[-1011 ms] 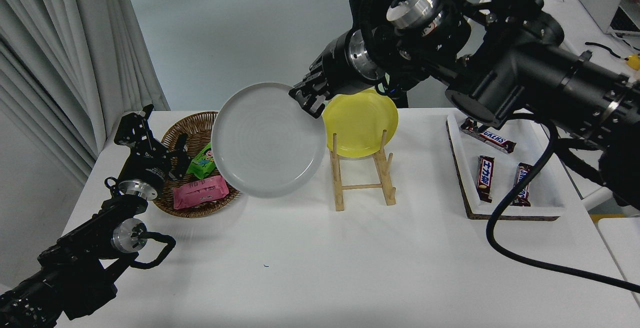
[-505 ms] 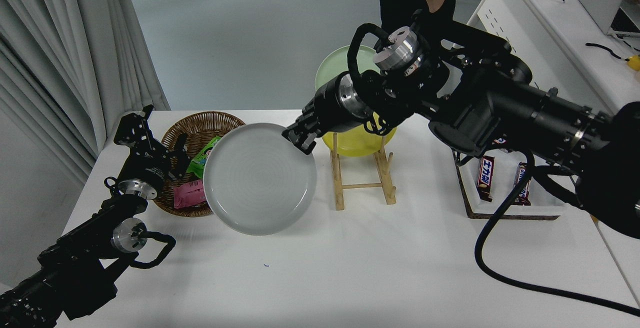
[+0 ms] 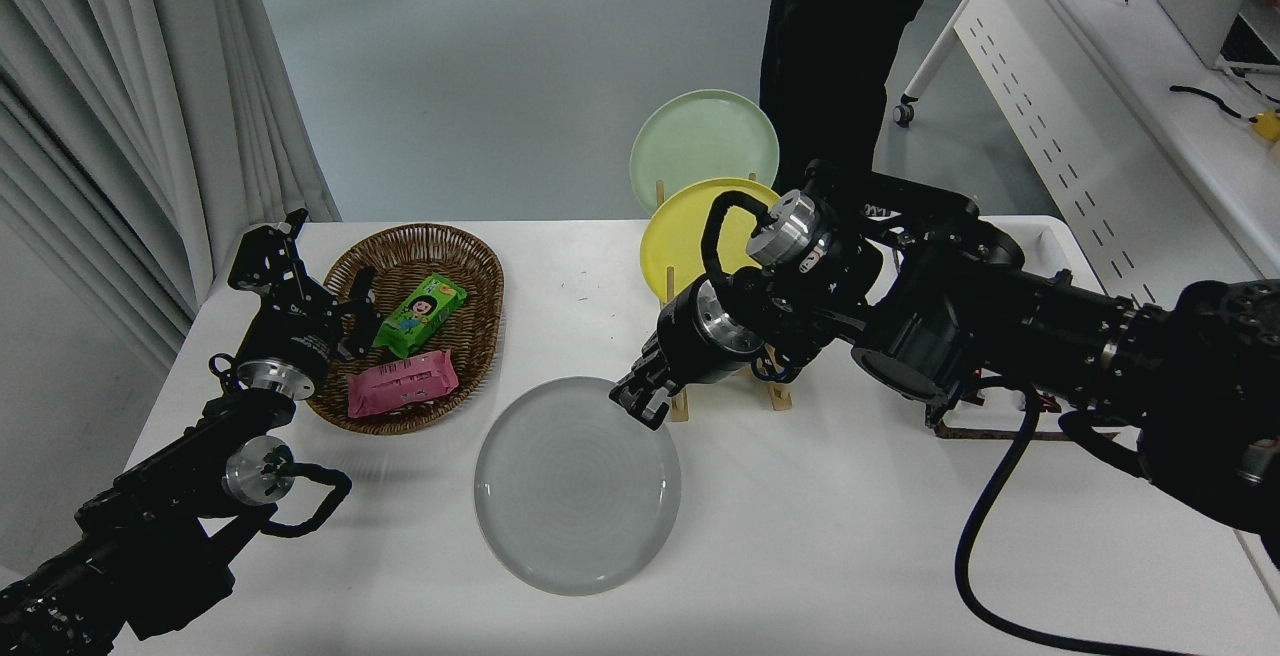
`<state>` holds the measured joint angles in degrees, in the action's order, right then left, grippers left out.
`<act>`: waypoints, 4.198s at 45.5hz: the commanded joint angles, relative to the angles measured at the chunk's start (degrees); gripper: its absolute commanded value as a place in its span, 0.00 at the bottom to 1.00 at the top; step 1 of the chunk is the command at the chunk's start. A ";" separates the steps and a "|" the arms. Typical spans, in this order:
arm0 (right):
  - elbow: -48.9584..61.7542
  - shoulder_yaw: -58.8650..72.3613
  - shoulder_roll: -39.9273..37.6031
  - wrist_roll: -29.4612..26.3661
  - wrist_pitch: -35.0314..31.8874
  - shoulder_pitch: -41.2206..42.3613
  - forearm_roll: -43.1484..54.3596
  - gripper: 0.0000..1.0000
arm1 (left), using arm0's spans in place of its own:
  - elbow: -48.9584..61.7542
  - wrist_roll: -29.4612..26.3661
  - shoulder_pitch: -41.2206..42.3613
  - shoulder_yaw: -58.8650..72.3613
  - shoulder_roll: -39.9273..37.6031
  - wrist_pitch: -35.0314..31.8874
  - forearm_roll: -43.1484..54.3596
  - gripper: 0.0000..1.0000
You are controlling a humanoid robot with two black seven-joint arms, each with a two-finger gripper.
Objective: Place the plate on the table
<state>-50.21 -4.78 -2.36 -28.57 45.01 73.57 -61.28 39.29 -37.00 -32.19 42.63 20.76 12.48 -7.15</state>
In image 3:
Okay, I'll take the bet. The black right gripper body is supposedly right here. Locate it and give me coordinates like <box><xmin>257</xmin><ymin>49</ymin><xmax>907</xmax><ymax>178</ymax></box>
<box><xmin>650</xmin><ymin>284</ymin><xmax>739</xmax><ymax>389</ymax></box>

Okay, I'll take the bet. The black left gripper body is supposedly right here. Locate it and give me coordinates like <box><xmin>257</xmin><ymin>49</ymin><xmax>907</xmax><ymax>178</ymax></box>
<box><xmin>236</xmin><ymin>298</ymin><xmax>343</xmax><ymax>385</ymax></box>

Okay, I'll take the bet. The grey plate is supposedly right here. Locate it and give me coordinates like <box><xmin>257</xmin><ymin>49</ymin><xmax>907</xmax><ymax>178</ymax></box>
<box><xmin>473</xmin><ymin>376</ymin><xmax>683</xmax><ymax>597</ymax></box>

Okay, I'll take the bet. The yellow plate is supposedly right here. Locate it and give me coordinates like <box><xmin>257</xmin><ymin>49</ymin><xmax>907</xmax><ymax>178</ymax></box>
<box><xmin>640</xmin><ymin>178</ymin><xmax>783</xmax><ymax>312</ymax></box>

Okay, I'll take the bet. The wooden plate rack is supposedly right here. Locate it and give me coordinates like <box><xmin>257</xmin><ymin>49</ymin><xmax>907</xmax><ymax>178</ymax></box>
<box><xmin>655</xmin><ymin>172</ymin><xmax>795</xmax><ymax>424</ymax></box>

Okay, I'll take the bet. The pale green plate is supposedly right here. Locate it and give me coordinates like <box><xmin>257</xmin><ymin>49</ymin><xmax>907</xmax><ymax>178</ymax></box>
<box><xmin>629</xmin><ymin>89</ymin><xmax>780</xmax><ymax>215</ymax></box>

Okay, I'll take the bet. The green snack pack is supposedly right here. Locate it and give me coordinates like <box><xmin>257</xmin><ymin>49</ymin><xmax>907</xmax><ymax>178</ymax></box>
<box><xmin>372</xmin><ymin>273</ymin><xmax>467</xmax><ymax>360</ymax></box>

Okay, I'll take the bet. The pink snack pack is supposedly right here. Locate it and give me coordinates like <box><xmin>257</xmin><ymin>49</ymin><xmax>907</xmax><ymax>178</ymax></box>
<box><xmin>345</xmin><ymin>349</ymin><xmax>460</xmax><ymax>421</ymax></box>

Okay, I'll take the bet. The brown wicker basket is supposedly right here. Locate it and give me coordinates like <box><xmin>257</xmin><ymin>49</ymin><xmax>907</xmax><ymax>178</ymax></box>
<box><xmin>305</xmin><ymin>223</ymin><xmax>504</xmax><ymax>435</ymax></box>

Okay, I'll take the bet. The grey curtain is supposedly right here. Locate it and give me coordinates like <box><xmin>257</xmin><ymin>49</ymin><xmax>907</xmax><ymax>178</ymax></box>
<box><xmin>0</xmin><ymin>0</ymin><xmax>341</xmax><ymax>377</ymax></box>

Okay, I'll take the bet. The person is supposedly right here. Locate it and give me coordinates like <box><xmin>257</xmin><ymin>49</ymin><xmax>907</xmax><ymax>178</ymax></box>
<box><xmin>758</xmin><ymin>0</ymin><xmax>969</xmax><ymax>199</ymax></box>

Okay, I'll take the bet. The white plastic tray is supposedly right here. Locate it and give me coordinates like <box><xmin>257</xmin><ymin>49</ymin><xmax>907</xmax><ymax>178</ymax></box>
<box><xmin>975</xmin><ymin>214</ymin><xmax>1086</xmax><ymax>287</ymax></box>

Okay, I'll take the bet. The white desk with perforated panel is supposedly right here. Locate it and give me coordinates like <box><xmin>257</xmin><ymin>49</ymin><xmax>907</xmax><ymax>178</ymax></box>
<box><xmin>893</xmin><ymin>0</ymin><xmax>1280</xmax><ymax>309</ymax></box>

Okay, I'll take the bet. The white side table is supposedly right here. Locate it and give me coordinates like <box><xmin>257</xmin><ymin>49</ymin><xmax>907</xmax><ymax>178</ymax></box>
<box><xmin>1240</xmin><ymin>531</ymin><xmax>1280</xmax><ymax>609</ymax></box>

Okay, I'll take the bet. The black cable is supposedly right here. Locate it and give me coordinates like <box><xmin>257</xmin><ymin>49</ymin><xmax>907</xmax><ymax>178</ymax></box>
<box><xmin>1170</xmin><ymin>84</ymin><xmax>1251</xmax><ymax>120</ymax></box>

